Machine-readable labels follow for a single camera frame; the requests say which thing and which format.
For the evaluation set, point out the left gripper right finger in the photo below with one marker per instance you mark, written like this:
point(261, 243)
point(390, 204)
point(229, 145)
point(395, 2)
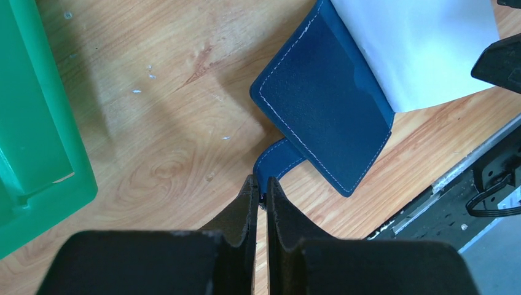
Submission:
point(305, 259)

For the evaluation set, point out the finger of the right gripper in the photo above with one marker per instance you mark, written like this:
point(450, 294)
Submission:
point(499, 64)

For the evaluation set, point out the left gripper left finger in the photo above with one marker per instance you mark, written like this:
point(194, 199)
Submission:
point(218, 258)

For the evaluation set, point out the navy blue card holder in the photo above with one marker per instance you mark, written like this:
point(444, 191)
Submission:
point(321, 95)

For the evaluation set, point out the green plastic bin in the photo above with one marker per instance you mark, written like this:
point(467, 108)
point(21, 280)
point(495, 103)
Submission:
point(45, 172)

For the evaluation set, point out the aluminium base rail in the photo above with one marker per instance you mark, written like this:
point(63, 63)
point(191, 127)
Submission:
point(467, 200)

